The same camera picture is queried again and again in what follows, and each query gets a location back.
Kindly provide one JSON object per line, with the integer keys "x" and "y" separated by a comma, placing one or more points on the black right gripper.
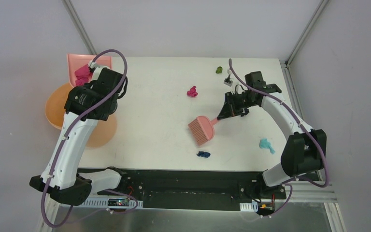
{"x": 230, "y": 108}

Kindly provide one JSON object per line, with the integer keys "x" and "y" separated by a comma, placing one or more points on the pink hand brush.
{"x": 202, "y": 129}

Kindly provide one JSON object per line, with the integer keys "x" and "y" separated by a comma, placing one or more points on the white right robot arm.
{"x": 305, "y": 147}

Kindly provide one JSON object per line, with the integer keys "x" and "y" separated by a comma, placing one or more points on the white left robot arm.
{"x": 85, "y": 106}

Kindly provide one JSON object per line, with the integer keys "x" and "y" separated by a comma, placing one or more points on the magenta paper scrap centre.
{"x": 192, "y": 92}

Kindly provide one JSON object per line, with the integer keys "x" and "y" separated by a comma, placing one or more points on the green paper scrap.
{"x": 219, "y": 70}

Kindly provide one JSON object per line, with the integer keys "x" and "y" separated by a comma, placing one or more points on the light blue paper scrap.
{"x": 265, "y": 144}

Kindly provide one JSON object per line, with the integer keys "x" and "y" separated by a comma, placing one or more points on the dark blue paper scrap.
{"x": 203, "y": 154}

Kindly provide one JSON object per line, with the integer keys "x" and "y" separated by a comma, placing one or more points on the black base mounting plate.
{"x": 196, "y": 190}

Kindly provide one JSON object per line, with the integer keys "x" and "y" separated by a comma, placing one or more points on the magenta paper scrap by bucket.
{"x": 83, "y": 75}

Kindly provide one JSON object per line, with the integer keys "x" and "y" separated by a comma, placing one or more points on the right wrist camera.
{"x": 228, "y": 81}

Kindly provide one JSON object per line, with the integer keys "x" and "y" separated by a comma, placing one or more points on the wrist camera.
{"x": 92, "y": 65}
{"x": 228, "y": 81}

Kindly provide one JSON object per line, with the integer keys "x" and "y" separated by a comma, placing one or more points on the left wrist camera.
{"x": 92, "y": 65}

